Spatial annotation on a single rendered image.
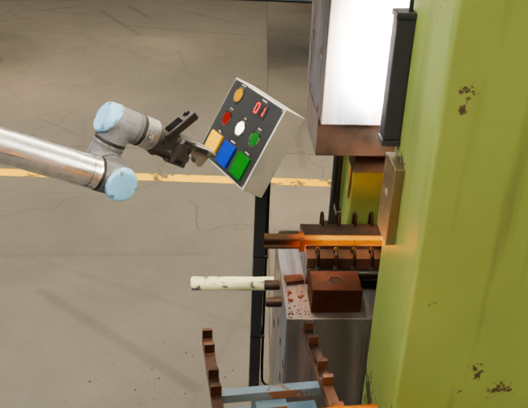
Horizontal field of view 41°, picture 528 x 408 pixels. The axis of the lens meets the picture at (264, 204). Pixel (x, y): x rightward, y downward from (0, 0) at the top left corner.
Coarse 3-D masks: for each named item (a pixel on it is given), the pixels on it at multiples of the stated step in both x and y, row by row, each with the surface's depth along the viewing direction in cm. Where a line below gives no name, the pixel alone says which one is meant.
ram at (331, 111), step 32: (320, 0) 158; (352, 0) 143; (384, 0) 144; (320, 32) 158; (352, 32) 146; (384, 32) 147; (320, 64) 157; (352, 64) 150; (384, 64) 150; (320, 96) 157; (352, 96) 153
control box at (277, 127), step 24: (264, 96) 222; (216, 120) 239; (240, 120) 229; (264, 120) 218; (288, 120) 214; (240, 144) 225; (264, 144) 215; (288, 144) 218; (264, 168) 217; (264, 192) 221
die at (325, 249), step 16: (304, 224) 195; (320, 224) 195; (336, 224) 196; (352, 224) 196; (368, 224) 196; (304, 256) 183; (320, 256) 178; (352, 256) 179; (368, 256) 179; (304, 272) 182
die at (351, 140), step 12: (312, 108) 171; (312, 120) 170; (312, 132) 170; (324, 132) 162; (336, 132) 162; (348, 132) 162; (360, 132) 162; (372, 132) 162; (324, 144) 163; (336, 144) 163; (348, 144) 163; (360, 144) 164; (372, 144) 164
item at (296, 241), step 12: (264, 240) 181; (276, 240) 181; (288, 240) 182; (300, 240) 181; (312, 240) 182; (324, 240) 182; (336, 240) 182; (348, 240) 182; (360, 240) 183; (372, 240) 183
